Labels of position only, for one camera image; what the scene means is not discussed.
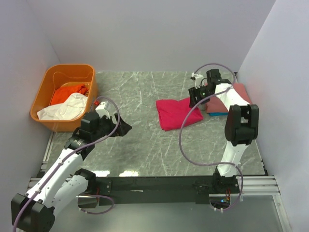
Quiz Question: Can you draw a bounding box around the magenta t shirt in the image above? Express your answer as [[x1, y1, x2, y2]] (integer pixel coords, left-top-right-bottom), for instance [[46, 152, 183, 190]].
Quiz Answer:
[[156, 98, 191, 131]]

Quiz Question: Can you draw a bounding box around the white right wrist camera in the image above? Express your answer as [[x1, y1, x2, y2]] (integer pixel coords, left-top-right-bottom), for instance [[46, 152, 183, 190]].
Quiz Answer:
[[190, 72, 204, 89]]

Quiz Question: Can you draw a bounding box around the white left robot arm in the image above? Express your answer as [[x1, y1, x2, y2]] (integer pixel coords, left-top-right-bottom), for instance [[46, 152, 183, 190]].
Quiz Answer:
[[11, 112, 132, 232]]

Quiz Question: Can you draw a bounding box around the orange t shirt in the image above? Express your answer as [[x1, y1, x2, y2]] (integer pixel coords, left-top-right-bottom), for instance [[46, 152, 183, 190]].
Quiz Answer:
[[50, 84, 89, 105]]

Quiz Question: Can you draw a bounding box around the folded blue t shirt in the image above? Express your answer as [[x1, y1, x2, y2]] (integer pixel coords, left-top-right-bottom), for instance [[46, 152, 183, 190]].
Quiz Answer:
[[209, 112, 228, 116]]

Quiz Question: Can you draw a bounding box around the orange plastic laundry basket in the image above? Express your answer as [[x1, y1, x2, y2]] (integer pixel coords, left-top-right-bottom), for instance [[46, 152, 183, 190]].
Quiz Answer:
[[30, 64, 98, 132]]

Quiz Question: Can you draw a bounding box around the folded salmon pink t shirt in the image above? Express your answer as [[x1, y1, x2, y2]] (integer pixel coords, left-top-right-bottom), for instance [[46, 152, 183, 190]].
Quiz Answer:
[[206, 84, 252, 114]]

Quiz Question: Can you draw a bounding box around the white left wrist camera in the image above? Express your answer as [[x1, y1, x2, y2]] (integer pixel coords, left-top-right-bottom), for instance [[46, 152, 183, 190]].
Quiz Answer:
[[95, 101, 112, 119]]

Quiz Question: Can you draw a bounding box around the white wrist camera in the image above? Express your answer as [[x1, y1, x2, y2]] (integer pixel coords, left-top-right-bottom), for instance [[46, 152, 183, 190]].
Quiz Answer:
[[95, 101, 112, 119], [190, 72, 204, 89]]

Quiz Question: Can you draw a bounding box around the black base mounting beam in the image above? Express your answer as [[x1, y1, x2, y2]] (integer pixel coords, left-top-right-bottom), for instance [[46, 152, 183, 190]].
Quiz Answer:
[[85, 175, 240, 204]]

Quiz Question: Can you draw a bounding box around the aluminium frame rail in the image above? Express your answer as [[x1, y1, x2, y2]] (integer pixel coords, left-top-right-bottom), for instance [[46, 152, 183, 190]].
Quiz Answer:
[[27, 132, 292, 232]]

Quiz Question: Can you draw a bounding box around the white t shirt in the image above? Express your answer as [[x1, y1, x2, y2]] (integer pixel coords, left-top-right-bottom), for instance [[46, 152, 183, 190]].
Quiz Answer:
[[37, 93, 88, 120]]

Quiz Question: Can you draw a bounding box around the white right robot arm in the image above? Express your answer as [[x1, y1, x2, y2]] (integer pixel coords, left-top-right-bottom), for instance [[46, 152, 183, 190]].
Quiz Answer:
[[188, 69, 259, 192]]

